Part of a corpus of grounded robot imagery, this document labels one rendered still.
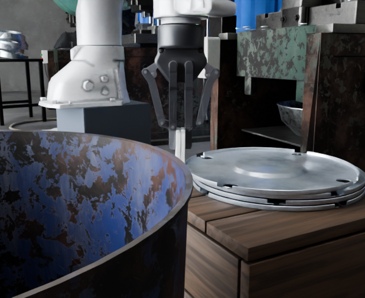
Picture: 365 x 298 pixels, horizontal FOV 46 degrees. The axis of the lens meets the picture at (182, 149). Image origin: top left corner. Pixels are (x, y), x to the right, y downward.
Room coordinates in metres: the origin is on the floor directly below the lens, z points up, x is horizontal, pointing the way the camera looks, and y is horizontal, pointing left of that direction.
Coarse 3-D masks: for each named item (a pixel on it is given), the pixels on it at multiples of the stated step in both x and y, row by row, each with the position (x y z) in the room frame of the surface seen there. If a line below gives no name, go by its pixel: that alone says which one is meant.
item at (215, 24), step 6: (210, 18) 1.61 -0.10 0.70; (216, 18) 1.57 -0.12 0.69; (222, 18) 1.54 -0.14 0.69; (228, 18) 1.55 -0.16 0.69; (234, 18) 1.56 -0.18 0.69; (210, 24) 1.61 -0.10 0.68; (216, 24) 1.57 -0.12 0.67; (222, 24) 1.54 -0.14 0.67; (228, 24) 1.55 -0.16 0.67; (234, 24) 1.56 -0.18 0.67; (210, 30) 1.61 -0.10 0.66; (216, 30) 1.57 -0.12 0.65; (222, 30) 1.54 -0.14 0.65; (228, 30) 1.55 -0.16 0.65; (234, 30) 1.56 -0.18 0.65; (210, 36) 1.61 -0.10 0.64; (216, 36) 1.59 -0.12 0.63
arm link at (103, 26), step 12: (84, 0) 1.04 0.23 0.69; (96, 0) 1.03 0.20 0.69; (108, 0) 1.04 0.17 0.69; (120, 0) 1.07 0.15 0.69; (84, 12) 1.05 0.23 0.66; (96, 12) 1.04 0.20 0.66; (108, 12) 1.05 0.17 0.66; (120, 12) 1.09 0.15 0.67; (84, 24) 1.05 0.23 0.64; (96, 24) 1.04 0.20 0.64; (108, 24) 1.05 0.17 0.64; (120, 24) 1.08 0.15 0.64; (84, 36) 1.05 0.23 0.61; (96, 36) 1.04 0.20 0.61; (108, 36) 1.05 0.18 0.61; (120, 36) 1.08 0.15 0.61
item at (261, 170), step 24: (192, 168) 0.71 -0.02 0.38; (216, 168) 0.71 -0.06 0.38; (240, 168) 0.69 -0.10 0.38; (264, 168) 0.69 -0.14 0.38; (288, 168) 0.69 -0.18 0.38; (312, 168) 0.71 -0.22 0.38; (336, 168) 0.71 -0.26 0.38; (264, 192) 0.57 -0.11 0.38; (288, 192) 0.57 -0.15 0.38; (312, 192) 0.57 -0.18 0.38
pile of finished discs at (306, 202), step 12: (360, 180) 0.66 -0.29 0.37; (204, 192) 0.66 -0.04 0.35; (216, 192) 0.62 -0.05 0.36; (228, 192) 0.63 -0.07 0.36; (240, 192) 0.60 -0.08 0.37; (336, 192) 0.61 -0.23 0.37; (348, 192) 0.60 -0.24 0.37; (360, 192) 0.62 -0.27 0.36; (240, 204) 0.59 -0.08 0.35; (252, 204) 0.59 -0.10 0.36; (264, 204) 0.60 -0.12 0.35; (276, 204) 0.60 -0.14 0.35; (288, 204) 0.57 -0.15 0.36; (300, 204) 0.57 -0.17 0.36; (312, 204) 0.58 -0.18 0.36; (324, 204) 0.60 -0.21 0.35; (348, 204) 0.60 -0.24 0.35
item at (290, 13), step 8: (288, 0) 1.35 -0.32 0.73; (296, 0) 1.31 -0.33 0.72; (304, 0) 1.29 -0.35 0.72; (312, 0) 1.31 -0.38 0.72; (320, 0) 1.32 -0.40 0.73; (288, 8) 1.34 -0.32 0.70; (296, 8) 1.31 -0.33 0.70; (304, 8) 1.29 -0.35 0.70; (288, 16) 1.34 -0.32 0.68; (296, 16) 1.30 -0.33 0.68; (304, 16) 1.29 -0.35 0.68; (288, 24) 1.34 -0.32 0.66; (296, 24) 1.31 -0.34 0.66
